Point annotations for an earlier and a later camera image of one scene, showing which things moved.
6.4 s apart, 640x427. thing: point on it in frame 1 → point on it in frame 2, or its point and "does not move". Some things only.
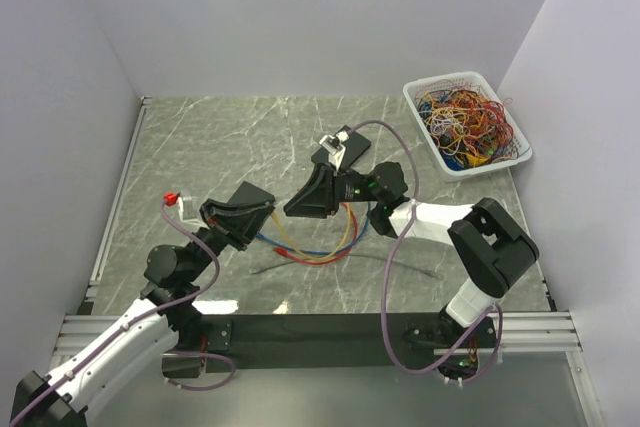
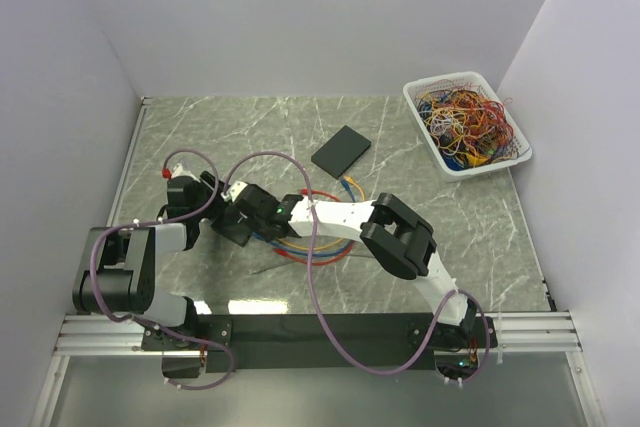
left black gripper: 235,223 → 203,186
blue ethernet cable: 326,251 does not move
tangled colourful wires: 467,128 does not move
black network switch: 355,146 does not move
